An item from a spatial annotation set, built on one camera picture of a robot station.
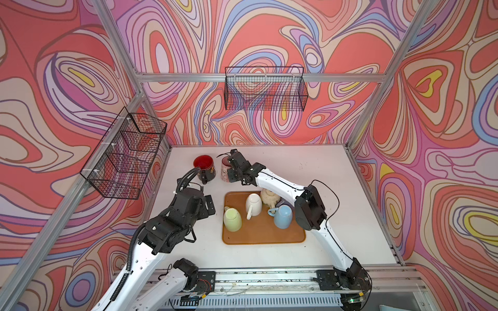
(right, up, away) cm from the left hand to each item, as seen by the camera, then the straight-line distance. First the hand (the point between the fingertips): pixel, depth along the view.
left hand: (204, 202), depth 70 cm
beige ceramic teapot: (+26, -2, +17) cm, 31 cm away
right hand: (+9, +8, +26) cm, 28 cm away
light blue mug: (+31, -8, +10) cm, 33 cm away
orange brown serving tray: (+15, -12, +17) cm, 26 cm away
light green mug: (+10, -9, +9) cm, 16 cm away
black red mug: (-6, +14, +29) cm, 33 cm away
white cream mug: (+19, -5, +16) cm, 25 cm away
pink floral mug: (+5, +14, +23) cm, 27 cm away
